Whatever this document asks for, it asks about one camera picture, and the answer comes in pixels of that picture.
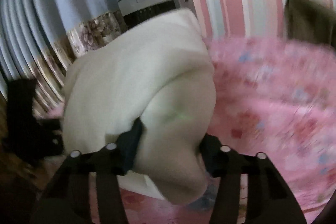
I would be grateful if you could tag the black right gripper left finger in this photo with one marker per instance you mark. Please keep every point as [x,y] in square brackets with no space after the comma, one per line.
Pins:
[66,198]

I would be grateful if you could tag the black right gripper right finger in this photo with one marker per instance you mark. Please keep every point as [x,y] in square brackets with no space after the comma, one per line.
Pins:
[269,199]

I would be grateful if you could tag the blue floral curtain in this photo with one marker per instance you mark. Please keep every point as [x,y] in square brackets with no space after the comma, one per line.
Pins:
[40,39]

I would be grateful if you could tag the white fleece sweater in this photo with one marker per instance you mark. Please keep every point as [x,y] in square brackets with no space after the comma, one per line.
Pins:
[160,73]

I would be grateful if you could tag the pink floral bed sheet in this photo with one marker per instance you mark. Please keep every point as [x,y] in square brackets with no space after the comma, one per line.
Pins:
[273,96]

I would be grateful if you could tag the silver black water dispenser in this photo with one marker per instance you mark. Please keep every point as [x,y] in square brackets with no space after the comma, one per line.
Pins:
[135,12]

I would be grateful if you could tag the brown plush covered furniture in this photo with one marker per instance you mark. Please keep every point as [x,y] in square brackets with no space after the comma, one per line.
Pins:
[310,21]

